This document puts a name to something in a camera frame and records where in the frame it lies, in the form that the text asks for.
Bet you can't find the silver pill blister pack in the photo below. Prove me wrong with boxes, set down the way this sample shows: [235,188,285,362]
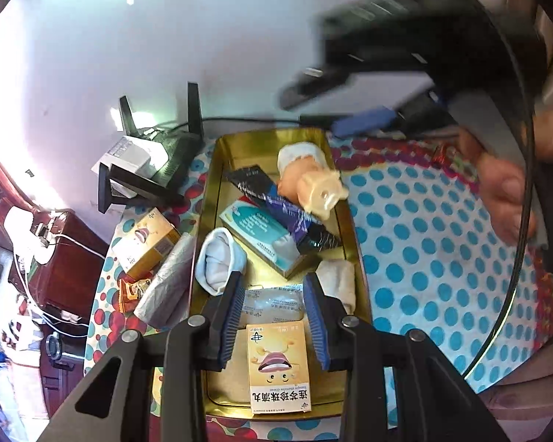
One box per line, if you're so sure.
[239,284,305,329]

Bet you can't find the white sock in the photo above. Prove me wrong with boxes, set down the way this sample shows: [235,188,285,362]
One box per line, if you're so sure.
[195,228,247,297]
[316,259,357,314]
[278,142,327,176]

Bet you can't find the dark blue sachet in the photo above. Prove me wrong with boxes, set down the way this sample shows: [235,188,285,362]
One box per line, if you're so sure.
[226,165,341,255]

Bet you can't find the grey plastic package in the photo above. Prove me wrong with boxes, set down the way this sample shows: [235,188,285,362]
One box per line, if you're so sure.
[133,234,195,329]

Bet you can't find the red foil candy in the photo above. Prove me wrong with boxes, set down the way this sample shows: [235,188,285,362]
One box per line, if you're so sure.
[431,143,460,169]

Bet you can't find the yellow medicine box with lips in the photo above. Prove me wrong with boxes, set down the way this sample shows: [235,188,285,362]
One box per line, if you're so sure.
[247,321,312,415]

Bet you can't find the teal white medicine box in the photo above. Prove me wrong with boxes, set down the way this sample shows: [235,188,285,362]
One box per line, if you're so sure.
[219,197,317,280]

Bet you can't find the orange toy pig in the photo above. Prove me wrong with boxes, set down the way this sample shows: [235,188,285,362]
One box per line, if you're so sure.
[278,156,349,221]

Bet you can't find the person's right hand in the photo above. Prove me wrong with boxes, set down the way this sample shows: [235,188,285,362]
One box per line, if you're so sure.
[459,109,553,245]

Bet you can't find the black power adapter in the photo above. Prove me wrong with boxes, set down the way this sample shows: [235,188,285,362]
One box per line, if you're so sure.
[299,113,349,131]

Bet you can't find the gold metal tin tray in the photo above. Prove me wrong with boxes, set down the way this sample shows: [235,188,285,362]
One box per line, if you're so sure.
[196,128,372,419]

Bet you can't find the orange snack packet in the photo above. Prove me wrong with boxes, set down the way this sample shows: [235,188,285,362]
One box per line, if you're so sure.
[118,273,153,313]

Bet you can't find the yellow medicine box left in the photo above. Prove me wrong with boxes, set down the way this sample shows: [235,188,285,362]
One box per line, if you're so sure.
[112,208,181,280]

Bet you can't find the polka dot tablecloth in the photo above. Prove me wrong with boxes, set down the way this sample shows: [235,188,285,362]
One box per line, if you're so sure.
[83,131,553,442]

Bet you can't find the dark red wooden cabinet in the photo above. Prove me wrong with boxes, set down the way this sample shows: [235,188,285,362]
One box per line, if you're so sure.
[27,208,110,323]

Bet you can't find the black wifi router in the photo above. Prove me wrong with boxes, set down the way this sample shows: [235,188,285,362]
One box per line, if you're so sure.
[94,82,204,214]

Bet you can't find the white charger with cable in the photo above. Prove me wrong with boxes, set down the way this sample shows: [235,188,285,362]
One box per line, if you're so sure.
[31,210,107,264]

